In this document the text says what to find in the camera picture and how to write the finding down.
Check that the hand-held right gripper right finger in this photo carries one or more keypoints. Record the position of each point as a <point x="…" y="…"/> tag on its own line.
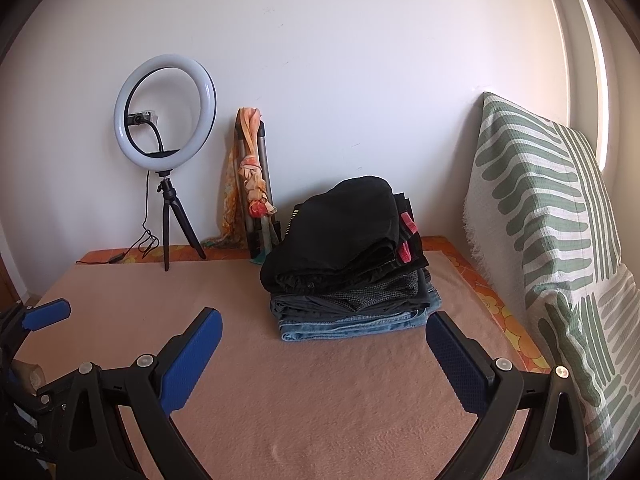
<point x="455" y="365"/>

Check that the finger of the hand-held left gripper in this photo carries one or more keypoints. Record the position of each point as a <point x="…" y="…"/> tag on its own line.
<point x="47" y="314"/>

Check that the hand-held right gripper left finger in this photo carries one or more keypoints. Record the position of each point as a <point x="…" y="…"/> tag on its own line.
<point x="195" y="355"/>

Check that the black pants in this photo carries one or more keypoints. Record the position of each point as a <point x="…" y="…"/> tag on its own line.
<point x="340" y="230"/>

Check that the dark grey folded pants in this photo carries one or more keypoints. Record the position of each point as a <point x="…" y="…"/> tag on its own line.
<point x="310" y="305"/>

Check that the person's left hand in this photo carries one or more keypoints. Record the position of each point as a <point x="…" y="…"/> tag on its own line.
<point x="27" y="372"/>

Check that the blue folded jeans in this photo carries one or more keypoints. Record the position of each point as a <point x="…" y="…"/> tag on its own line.
<point x="350" y="327"/>

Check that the grey folded garment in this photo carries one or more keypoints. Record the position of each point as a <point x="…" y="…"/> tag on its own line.
<point x="370" y="290"/>

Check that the peach blanket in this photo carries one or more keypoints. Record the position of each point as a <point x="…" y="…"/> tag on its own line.
<point x="300" y="400"/>

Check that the teal cloth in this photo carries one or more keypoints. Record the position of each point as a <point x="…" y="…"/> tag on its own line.
<point x="259" y="260"/>

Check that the green striped white pillow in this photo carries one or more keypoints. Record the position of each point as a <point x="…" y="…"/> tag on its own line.
<point x="545" y="240"/>

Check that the orange patterned scarf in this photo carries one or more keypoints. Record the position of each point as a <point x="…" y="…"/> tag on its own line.
<point x="250" y="175"/>

